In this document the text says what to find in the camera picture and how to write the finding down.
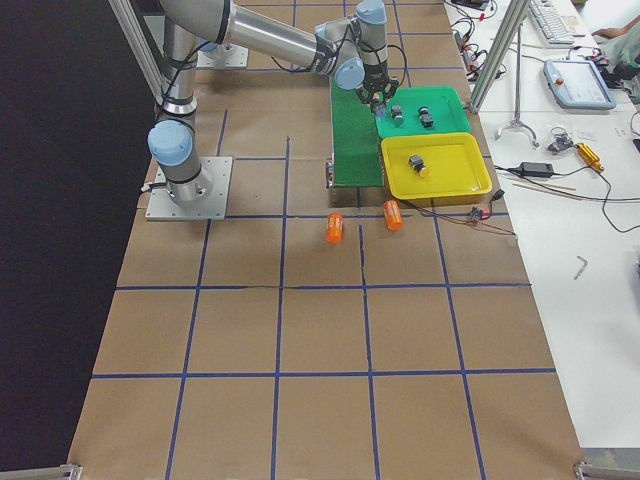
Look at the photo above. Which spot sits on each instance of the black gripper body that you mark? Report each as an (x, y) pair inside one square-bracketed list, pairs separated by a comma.
[(372, 92)]

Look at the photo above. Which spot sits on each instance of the green push button switch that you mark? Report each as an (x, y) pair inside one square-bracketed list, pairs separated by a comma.
[(397, 115)]

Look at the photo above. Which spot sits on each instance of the orange 4680 cylinder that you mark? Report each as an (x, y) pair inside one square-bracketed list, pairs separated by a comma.
[(392, 215), (334, 228)]

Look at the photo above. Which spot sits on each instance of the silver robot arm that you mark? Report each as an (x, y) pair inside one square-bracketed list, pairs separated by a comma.
[(351, 50)]

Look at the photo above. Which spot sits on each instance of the green conveyor belt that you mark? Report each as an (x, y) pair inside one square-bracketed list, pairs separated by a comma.
[(355, 159)]

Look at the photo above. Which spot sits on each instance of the green plastic tray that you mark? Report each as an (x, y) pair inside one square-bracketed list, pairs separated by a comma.
[(444, 104)]

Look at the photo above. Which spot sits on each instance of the yellow plastic tray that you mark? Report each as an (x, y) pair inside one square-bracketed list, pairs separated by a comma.
[(456, 166)]

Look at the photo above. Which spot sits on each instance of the black power adapter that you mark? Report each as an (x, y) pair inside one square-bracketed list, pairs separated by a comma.
[(536, 169)]

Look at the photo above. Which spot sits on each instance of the white keyboard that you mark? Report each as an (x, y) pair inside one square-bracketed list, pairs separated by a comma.
[(553, 32)]

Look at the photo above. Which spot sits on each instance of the blue teach pendant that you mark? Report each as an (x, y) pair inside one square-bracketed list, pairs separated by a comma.
[(577, 84)]

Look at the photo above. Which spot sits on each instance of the gold resistor block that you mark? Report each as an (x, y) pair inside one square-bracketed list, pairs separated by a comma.
[(590, 158)]

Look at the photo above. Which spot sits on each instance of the metal allen key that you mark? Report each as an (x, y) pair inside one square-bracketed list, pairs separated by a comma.
[(583, 265)]

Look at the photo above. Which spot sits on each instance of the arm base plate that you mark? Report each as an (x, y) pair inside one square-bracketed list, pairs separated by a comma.
[(205, 197), (223, 57)]

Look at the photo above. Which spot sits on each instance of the aluminium frame post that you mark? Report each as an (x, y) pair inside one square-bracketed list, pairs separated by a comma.
[(513, 17)]

